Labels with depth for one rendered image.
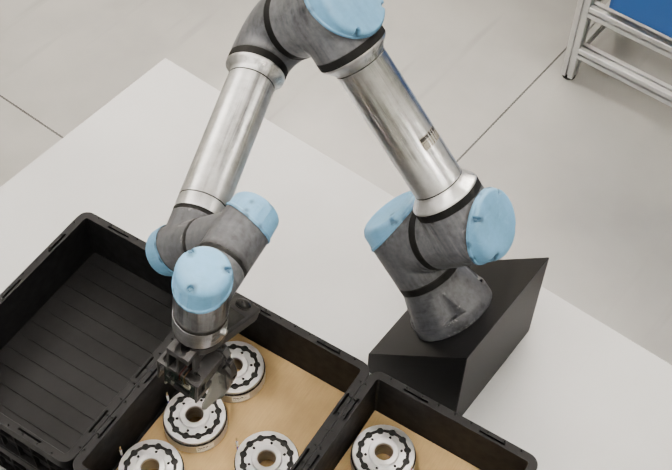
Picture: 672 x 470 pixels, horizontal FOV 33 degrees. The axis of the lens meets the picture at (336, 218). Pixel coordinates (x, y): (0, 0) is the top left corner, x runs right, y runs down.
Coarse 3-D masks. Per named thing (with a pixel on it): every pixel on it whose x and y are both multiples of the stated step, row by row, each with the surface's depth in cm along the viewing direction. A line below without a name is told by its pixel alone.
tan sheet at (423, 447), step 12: (372, 420) 190; (384, 420) 190; (360, 432) 189; (408, 432) 189; (420, 444) 188; (432, 444) 188; (348, 456) 186; (384, 456) 186; (420, 456) 186; (432, 456) 186; (444, 456) 186; (456, 456) 187; (336, 468) 185; (348, 468) 185; (420, 468) 185; (432, 468) 185; (444, 468) 185; (456, 468) 185; (468, 468) 185
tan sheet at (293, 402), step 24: (240, 336) 200; (264, 360) 197; (264, 384) 194; (288, 384) 194; (312, 384) 194; (240, 408) 191; (264, 408) 191; (288, 408) 191; (312, 408) 191; (240, 432) 189; (288, 432) 189; (312, 432) 189; (192, 456) 186; (216, 456) 186
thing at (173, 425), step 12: (180, 396) 189; (204, 396) 189; (168, 408) 187; (180, 408) 187; (216, 408) 188; (168, 420) 186; (216, 420) 187; (168, 432) 185; (180, 432) 185; (192, 432) 185; (204, 432) 185; (216, 432) 185; (192, 444) 184
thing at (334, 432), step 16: (368, 384) 183; (400, 384) 183; (352, 400) 181; (416, 400) 182; (432, 400) 181; (448, 416) 180; (336, 432) 178; (480, 432) 180; (320, 448) 177; (512, 448) 177; (528, 464) 175
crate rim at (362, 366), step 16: (256, 304) 192; (272, 320) 190; (304, 336) 188; (336, 352) 188; (160, 368) 184; (368, 368) 185; (144, 384) 182; (352, 384) 183; (128, 400) 181; (112, 416) 179; (336, 416) 179; (320, 432) 178; (80, 464) 174; (304, 464) 174
